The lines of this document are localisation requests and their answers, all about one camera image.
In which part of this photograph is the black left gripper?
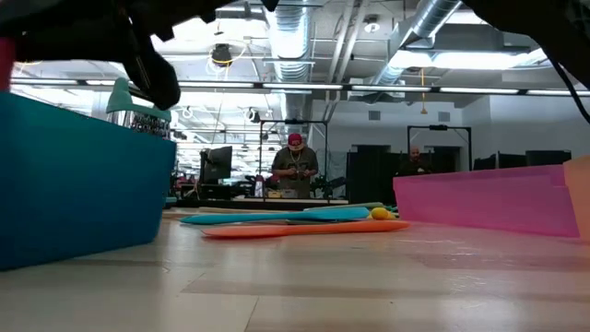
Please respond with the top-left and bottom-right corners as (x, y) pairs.
(0, 0), (182, 112)

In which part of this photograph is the orange spatula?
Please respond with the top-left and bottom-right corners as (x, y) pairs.
(201, 219), (411, 240)

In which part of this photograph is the teal spatula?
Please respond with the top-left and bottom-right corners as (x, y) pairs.
(179, 206), (372, 226)

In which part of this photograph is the teal blue plastic bin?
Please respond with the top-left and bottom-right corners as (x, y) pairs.
(0, 91), (178, 272)

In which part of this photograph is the black computer monitor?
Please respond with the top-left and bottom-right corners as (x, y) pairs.
(198, 146), (234, 185)

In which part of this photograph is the long linear ceiling light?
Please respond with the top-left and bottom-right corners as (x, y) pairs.
(8, 77), (590, 97)

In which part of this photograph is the person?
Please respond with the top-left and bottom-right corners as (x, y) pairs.
(270, 132), (320, 199)
(398, 145), (434, 176)

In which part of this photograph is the wooden background table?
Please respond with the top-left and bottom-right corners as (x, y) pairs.
(197, 196), (350, 208)

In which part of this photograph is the black partition panel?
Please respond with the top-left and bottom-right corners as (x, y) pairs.
(473, 149), (572, 172)
(345, 145), (462, 207)

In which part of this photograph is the pink plastic bin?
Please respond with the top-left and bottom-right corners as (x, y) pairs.
(394, 164), (581, 240)

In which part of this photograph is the orange plastic bin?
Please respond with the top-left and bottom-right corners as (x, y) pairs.
(562, 155), (590, 243)

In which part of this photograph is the metal grater with green handle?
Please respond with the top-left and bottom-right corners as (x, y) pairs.
(105, 77), (179, 207)

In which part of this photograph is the black ceiling cord reel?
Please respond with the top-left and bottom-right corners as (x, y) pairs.
(210, 42), (234, 68)

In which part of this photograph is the silver spiral air duct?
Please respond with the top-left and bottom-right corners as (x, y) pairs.
(265, 0), (314, 122)
(368, 0), (465, 89)

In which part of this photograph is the black background rig frame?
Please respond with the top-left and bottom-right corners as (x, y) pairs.
(257, 119), (329, 204)
(407, 124), (473, 172)

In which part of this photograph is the yellow hanging cord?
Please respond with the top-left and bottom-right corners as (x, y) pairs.
(418, 67), (429, 116)

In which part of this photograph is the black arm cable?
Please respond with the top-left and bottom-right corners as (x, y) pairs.
(546, 54), (590, 125)

